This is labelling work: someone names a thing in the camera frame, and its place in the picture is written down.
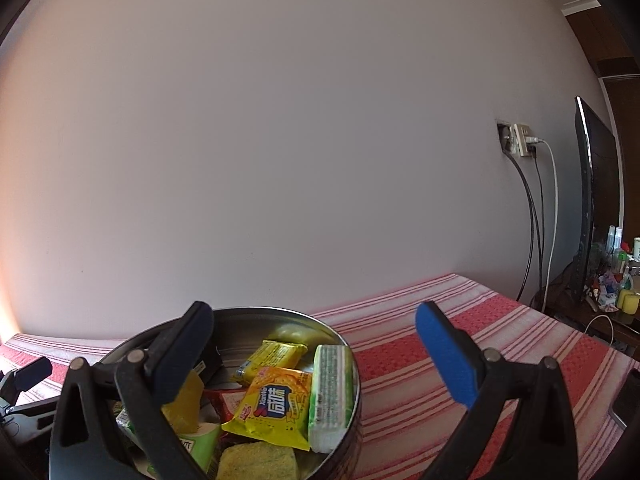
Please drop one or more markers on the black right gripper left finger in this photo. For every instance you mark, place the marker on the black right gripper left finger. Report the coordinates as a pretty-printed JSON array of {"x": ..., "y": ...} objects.
[{"x": 86, "y": 443}]

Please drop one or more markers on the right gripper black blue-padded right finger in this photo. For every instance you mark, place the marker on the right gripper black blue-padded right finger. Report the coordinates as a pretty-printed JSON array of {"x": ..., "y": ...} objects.
[{"x": 541, "y": 441}]

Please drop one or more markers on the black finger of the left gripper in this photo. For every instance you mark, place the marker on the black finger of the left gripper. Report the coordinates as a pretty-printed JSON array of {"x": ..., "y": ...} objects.
[{"x": 14, "y": 382}]

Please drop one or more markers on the yellow sponge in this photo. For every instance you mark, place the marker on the yellow sponge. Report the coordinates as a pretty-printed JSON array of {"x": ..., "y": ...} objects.
[{"x": 259, "y": 460}]

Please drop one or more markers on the red striped tablecloth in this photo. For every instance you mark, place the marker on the red striped tablecloth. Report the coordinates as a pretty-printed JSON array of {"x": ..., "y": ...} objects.
[{"x": 31, "y": 460}]

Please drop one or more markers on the dark wooden desk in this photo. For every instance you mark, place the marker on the dark wooden desk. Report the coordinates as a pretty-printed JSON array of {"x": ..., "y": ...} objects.
[{"x": 619, "y": 329}]

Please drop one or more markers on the red snack packet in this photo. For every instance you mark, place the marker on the red snack packet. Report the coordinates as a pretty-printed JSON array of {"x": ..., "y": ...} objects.
[{"x": 225, "y": 402}]

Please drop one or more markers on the yellow cup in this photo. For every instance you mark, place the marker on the yellow cup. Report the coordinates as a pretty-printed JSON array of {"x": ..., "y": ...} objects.
[{"x": 628, "y": 301}]

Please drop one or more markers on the round metal tin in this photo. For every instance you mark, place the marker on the round metal tin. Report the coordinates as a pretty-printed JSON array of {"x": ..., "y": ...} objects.
[{"x": 234, "y": 326}]

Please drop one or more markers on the yellow snack packet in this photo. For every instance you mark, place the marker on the yellow snack packet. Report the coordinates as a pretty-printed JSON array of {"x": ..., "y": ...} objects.
[{"x": 275, "y": 409}]

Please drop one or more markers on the black flat monitor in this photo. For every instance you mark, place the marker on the black flat monitor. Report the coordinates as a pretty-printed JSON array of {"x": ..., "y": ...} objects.
[{"x": 601, "y": 188}]

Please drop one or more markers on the white wall socket adapter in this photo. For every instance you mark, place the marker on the white wall socket adapter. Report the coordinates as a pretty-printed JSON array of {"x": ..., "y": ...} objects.
[{"x": 517, "y": 139}]

